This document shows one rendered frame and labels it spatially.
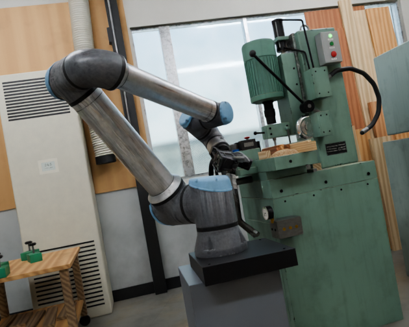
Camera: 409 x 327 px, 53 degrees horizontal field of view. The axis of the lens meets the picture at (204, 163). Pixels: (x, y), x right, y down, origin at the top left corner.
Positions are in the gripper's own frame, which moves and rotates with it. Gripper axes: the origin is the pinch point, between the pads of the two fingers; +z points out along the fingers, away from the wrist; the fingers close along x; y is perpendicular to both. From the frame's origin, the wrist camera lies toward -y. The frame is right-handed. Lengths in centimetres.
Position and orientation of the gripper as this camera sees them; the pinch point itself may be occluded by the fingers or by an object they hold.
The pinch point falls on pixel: (244, 178)
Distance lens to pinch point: 155.2
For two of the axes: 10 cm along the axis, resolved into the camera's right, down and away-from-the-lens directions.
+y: -8.9, -1.0, -4.4
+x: 3.1, -8.4, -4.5
